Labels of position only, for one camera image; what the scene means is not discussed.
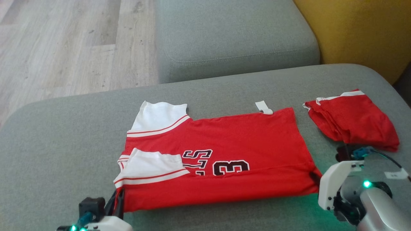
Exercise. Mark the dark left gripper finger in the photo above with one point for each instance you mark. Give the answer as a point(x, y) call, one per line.
point(120, 205)
point(112, 203)

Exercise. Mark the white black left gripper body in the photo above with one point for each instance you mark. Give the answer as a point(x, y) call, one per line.
point(109, 224)

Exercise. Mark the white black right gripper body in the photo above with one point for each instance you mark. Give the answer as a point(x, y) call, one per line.
point(330, 186)

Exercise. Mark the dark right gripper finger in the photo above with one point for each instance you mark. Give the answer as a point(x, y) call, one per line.
point(315, 179)

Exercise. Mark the red shorts with white stripes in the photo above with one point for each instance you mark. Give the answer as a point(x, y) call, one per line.
point(353, 118)

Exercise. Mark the red Bulls basketball jersey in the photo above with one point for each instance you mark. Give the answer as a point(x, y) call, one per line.
point(240, 141)

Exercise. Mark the large grey sofa seat cushion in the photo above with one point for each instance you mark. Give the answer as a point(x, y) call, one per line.
point(64, 134)

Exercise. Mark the yellow upholstered cushion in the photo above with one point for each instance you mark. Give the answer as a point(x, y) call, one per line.
point(362, 32)

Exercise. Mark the small grey sofa cushion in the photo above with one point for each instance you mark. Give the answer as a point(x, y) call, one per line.
point(231, 32)

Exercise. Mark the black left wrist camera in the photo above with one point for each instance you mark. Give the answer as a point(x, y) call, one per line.
point(91, 207)

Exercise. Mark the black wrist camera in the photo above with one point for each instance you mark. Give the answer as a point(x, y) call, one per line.
point(343, 154)
point(91, 207)

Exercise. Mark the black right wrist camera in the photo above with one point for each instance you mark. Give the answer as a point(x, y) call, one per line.
point(343, 154)

